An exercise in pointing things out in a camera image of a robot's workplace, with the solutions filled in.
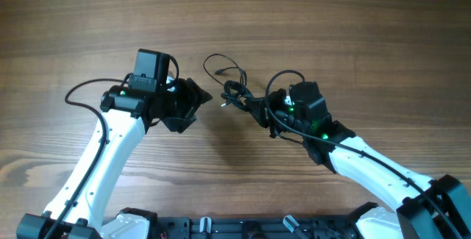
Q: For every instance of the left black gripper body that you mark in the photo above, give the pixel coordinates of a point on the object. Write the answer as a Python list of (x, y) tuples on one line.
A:
[(177, 102)]

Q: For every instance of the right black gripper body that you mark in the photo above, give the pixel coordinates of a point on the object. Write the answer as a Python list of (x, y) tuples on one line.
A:
[(280, 114)]

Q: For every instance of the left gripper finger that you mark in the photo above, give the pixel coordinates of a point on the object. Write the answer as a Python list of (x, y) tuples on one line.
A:
[(202, 96), (179, 125)]

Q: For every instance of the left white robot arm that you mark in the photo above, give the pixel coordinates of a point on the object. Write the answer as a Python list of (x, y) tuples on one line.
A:
[(145, 97)]

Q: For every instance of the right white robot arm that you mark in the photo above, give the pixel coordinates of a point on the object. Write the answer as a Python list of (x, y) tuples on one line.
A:
[(416, 205)]

